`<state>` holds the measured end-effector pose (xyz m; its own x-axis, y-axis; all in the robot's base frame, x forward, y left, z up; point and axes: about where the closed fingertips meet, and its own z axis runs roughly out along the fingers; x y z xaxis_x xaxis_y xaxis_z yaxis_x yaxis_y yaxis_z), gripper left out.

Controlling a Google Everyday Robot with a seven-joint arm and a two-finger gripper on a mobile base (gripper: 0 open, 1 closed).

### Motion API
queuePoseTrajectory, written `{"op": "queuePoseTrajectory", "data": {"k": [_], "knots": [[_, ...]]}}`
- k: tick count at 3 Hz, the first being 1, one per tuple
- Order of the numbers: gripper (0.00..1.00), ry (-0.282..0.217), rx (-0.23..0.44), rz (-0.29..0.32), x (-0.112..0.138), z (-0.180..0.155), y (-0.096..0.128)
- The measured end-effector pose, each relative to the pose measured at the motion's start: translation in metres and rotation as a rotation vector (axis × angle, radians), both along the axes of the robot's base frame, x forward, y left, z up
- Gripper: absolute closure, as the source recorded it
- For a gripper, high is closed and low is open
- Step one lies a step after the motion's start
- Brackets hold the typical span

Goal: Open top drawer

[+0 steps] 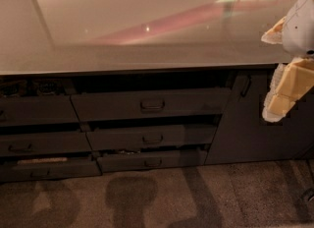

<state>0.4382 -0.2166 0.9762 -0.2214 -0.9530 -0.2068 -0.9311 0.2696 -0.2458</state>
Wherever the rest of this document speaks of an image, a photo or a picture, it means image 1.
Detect dark grey drawer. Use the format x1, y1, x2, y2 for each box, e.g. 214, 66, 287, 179
0, 132, 91, 156
71, 87, 231, 122
0, 160, 100, 183
0, 95, 78, 127
97, 148, 207, 172
86, 124, 217, 150

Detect dark packages in left drawer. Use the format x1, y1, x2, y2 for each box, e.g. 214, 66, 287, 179
0, 79, 65, 97

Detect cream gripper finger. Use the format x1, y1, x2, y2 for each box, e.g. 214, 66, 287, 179
261, 18, 286, 44
262, 58, 314, 123

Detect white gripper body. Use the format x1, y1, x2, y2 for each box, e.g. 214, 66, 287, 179
282, 0, 314, 57

